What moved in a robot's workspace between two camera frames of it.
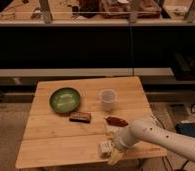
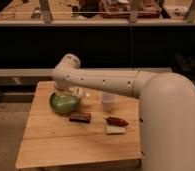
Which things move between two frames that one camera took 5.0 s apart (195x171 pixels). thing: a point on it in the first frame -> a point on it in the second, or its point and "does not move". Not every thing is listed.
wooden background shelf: x=99 y=13 does not move
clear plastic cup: x=108 y=97 does not move
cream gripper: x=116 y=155 -> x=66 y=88
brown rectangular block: x=80 y=117 does not move
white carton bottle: x=105 y=148 -> x=81 y=91
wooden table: x=67 y=121 does not move
